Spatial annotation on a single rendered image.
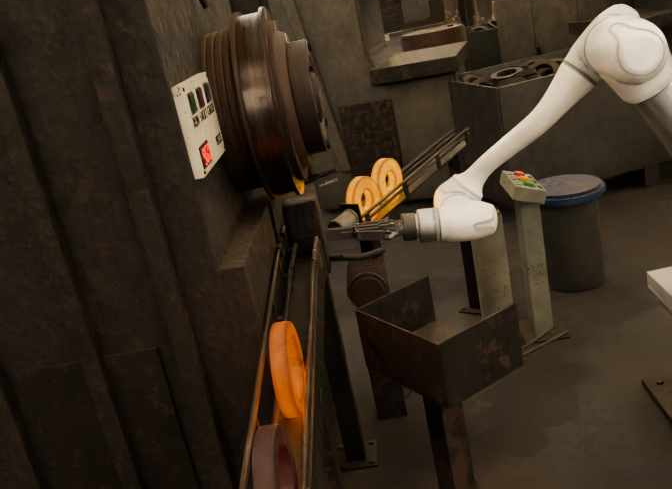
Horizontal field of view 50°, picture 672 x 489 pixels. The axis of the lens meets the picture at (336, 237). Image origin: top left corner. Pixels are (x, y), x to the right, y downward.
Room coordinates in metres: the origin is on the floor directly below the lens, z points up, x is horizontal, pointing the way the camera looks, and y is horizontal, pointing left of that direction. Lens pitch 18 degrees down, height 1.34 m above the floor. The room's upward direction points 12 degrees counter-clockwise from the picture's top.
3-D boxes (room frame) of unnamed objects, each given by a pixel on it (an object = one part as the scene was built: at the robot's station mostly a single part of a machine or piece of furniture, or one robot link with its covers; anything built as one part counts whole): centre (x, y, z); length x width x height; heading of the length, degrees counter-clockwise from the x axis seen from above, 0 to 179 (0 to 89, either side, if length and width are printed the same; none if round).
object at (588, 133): (4.20, -1.38, 0.39); 1.03 x 0.83 x 0.77; 101
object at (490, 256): (2.45, -0.53, 0.26); 0.12 x 0.12 x 0.52
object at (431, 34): (6.77, -1.23, 0.45); 0.59 x 0.59 x 0.89
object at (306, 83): (1.85, -0.01, 1.11); 0.28 x 0.06 x 0.28; 176
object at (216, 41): (1.86, 0.17, 1.12); 0.47 x 0.10 x 0.47; 176
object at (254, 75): (1.86, 0.09, 1.11); 0.47 x 0.06 x 0.47; 176
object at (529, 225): (2.48, -0.70, 0.31); 0.24 x 0.16 x 0.62; 176
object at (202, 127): (1.53, 0.23, 1.15); 0.26 x 0.02 x 0.18; 176
